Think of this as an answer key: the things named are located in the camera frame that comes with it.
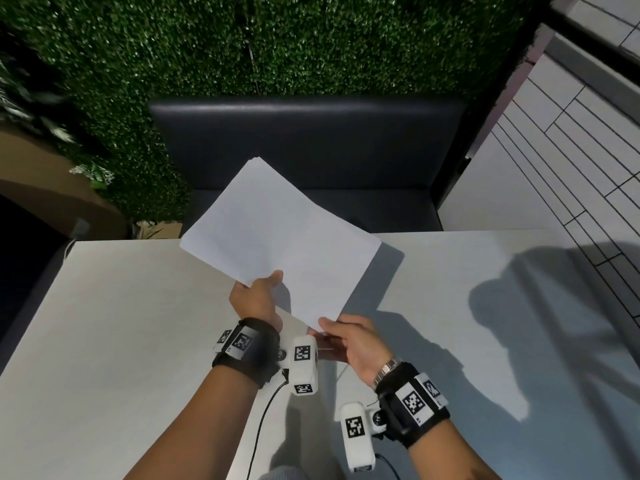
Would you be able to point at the person's right hand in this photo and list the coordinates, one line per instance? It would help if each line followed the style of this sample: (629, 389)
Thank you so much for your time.
(361, 344)

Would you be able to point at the white paper sheet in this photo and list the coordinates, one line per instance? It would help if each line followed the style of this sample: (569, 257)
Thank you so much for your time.
(280, 234)

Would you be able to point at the person's left hand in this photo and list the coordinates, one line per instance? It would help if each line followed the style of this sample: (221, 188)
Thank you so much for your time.
(255, 300)

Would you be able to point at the dark leather bench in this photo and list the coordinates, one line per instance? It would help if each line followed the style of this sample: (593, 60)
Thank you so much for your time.
(320, 139)

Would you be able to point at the brown counter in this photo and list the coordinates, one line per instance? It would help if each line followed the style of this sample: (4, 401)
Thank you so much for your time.
(45, 194)

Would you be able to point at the black wristband with marker tags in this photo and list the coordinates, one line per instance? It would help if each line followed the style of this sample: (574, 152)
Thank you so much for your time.
(257, 352)
(400, 394)

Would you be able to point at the person's right thumb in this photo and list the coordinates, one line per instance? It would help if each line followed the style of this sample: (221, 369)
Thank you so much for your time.
(334, 324)

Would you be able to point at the person's left forearm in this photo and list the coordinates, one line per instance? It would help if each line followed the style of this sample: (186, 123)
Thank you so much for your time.
(200, 429)

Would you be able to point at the leafy plant with white flowers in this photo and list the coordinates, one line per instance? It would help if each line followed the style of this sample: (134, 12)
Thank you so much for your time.
(30, 104)

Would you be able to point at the artificial green hedge panel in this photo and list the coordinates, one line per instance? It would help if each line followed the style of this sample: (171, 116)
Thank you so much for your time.
(150, 49)

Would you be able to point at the white wrist camera with marker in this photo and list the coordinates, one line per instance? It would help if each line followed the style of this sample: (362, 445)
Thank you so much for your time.
(357, 444)
(303, 367)

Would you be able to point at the silver wristwatch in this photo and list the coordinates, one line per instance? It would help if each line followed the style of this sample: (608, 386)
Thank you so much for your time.
(387, 368)

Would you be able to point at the person's right forearm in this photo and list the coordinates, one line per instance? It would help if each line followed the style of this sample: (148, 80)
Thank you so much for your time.
(450, 457)

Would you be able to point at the person's left thumb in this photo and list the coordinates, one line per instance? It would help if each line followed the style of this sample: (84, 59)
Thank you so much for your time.
(271, 280)

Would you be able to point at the brown cardboard piece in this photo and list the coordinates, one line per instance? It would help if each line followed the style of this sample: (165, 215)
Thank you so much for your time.
(157, 229)

